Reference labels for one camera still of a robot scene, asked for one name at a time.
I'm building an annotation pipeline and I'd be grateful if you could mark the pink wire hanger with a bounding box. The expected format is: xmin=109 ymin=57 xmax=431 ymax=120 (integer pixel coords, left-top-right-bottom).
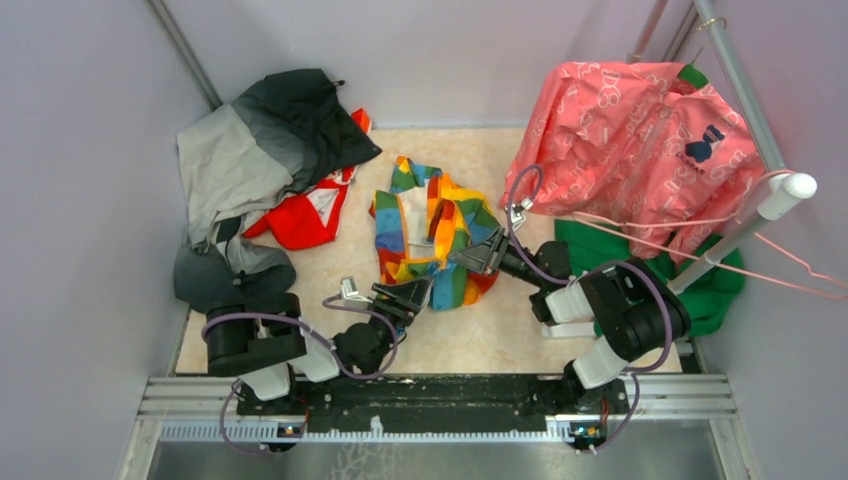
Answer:
xmin=570 ymin=168 xmax=848 ymax=303

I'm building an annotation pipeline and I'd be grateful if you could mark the white clothes rack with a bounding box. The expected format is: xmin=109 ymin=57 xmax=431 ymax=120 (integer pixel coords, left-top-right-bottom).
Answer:
xmin=539 ymin=0 xmax=819 ymax=340

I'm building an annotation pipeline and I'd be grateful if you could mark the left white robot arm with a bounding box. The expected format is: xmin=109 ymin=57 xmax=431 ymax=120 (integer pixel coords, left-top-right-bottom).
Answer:
xmin=201 ymin=276 xmax=433 ymax=414

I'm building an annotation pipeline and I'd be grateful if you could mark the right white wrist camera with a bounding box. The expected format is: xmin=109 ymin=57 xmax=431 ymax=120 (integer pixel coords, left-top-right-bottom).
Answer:
xmin=506 ymin=197 xmax=534 ymax=231

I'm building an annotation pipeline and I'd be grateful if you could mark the pink patterned jacket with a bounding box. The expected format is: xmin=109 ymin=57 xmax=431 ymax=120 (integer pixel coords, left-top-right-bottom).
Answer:
xmin=503 ymin=62 xmax=764 ymax=247

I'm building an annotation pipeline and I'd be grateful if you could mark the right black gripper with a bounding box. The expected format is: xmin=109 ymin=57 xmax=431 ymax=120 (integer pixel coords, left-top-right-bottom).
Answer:
xmin=448 ymin=226 xmax=546 ymax=288

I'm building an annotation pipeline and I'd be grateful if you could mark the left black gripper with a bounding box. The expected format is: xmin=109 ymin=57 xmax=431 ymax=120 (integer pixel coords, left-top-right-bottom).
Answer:
xmin=364 ymin=273 xmax=432 ymax=372

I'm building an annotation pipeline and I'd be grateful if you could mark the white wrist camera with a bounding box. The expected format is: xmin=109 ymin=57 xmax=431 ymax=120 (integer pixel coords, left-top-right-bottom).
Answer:
xmin=506 ymin=197 xmax=534 ymax=231
xmin=340 ymin=276 xmax=370 ymax=303

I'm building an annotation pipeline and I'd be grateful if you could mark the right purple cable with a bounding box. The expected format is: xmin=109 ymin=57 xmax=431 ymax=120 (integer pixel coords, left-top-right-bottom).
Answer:
xmin=503 ymin=161 xmax=676 ymax=454

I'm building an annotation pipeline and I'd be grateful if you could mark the rainbow striped jacket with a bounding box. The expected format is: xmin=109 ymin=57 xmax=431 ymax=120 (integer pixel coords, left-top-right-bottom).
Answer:
xmin=369 ymin=156 xmax=500 ymax=311

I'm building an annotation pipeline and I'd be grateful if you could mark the green garment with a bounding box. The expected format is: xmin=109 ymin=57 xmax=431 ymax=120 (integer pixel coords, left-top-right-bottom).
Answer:
xmin=553 ymin=62 xmax=749 ymax=342

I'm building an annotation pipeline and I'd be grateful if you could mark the grey black jacket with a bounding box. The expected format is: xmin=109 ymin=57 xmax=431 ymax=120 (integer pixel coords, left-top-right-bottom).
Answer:
xmin=173 ymin=69 xmax=382 ymax=313

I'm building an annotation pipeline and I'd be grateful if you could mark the red white garment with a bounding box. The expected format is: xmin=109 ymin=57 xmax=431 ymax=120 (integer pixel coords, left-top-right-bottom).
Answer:
xmin=233 ymin=105 xmax=357 ymax=250

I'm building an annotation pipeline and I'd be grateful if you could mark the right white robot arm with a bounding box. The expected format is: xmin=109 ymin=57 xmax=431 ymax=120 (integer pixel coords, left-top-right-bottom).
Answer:
xmin=448 ymin=229 xmax=692 ymax=412

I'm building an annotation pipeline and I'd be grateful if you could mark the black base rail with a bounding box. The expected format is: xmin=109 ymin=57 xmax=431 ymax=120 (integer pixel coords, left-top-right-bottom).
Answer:
xmin=236 ymin=374 xmax=630 ymax=434

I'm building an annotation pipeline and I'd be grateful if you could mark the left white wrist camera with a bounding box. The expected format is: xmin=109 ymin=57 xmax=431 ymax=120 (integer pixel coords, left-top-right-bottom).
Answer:
xmin=340 ymin=276 xmax=370 ymax=303

